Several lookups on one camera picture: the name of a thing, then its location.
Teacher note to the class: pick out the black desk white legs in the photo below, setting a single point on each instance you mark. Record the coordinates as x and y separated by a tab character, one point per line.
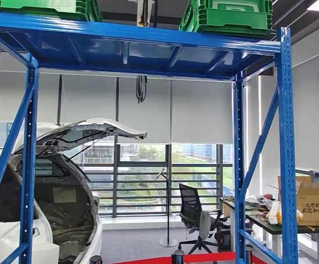
227	202
313	229

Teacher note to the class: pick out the black mesh office chair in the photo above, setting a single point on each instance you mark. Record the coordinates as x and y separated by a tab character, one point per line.
188	204

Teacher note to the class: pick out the clear plastic wrap pile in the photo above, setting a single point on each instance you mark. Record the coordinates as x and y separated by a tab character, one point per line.
258	202

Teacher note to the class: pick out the red barrier belt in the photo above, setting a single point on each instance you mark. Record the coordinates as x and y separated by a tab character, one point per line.
214	257
148	261

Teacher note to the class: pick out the blue metal shelf rack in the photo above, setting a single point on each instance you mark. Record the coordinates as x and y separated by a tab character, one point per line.
287	145

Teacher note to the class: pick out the black equipment case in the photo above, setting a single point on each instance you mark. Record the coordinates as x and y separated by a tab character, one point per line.
224	240

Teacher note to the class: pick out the black floor stand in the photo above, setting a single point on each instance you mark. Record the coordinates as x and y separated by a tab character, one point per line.
168	218

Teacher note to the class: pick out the grey garment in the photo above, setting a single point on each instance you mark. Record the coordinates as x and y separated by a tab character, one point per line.
205	226

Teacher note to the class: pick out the white car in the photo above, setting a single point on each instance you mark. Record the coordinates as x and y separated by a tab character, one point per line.
101	125

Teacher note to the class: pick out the green plastic crate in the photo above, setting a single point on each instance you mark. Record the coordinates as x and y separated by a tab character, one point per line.
230	22
38	9

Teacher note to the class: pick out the yellow white plastic bag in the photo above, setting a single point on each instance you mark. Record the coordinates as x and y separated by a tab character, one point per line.
272	215

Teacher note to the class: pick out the printed cardboard box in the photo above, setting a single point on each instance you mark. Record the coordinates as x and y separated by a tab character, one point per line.
316	207

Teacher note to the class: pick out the grey roller blind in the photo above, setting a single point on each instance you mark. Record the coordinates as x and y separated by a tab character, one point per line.
8	94
313	116
88	98
144	120
202	113

